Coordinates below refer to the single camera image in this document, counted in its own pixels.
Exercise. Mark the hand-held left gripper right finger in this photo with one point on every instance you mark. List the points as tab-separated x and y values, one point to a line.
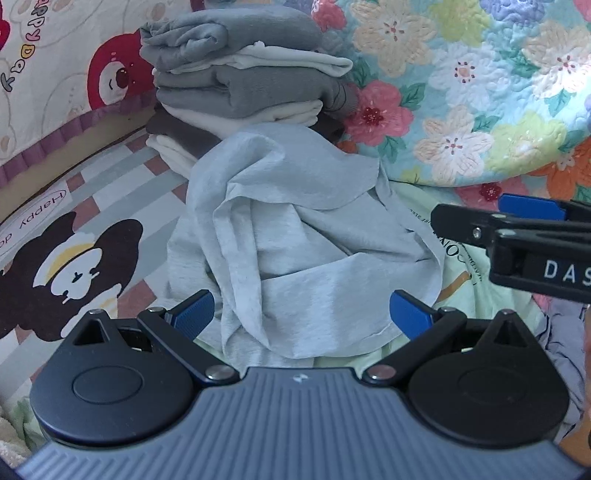
408	314

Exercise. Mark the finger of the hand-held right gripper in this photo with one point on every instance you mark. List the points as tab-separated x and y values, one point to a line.
531	206
461	224

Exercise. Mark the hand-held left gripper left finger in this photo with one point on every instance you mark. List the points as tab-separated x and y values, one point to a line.
194	310

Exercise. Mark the light grey shirt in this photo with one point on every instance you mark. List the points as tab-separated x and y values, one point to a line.
286	230

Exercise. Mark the stack of clothes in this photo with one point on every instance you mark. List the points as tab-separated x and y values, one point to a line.
240	87

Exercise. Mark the lavender printed cloth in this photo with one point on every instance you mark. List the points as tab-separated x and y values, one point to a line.
563	332

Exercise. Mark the checked bear-print bed sheet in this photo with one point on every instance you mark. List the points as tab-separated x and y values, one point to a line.
115	207

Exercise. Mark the floral quilt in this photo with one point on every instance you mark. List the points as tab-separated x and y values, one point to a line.
461	92

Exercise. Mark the cream bear-print cloth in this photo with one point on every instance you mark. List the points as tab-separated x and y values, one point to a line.
46	69

